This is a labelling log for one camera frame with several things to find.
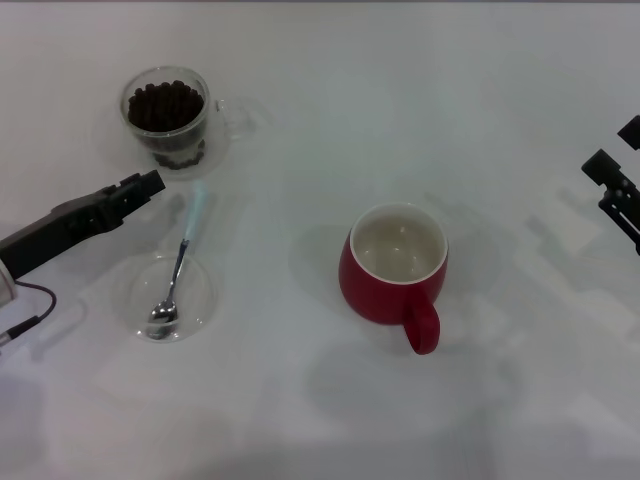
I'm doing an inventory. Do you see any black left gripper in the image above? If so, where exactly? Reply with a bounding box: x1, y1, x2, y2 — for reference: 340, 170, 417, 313
0, 169, 167, 279

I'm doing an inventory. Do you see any blue handled metal spoon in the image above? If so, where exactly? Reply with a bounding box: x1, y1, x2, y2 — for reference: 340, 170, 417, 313
148, 182, 212, 327

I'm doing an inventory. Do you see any coffee beans pile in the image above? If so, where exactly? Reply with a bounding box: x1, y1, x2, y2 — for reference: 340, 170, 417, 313
127, 79, 206, 133

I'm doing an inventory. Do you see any clear glass saucer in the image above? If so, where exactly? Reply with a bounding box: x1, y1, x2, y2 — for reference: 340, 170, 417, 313
117, 252, 219, 343

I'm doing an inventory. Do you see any red ceramic mug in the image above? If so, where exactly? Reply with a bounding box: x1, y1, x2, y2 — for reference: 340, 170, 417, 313
338, 201, 450, 357

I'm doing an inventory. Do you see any clear double-wall glass cup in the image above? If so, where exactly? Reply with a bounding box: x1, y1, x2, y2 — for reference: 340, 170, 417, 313
118, 66, 257, 174

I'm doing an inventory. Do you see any dark wrist cable with plug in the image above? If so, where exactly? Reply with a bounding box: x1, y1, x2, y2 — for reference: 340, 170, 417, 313
0, 282, 58, 352

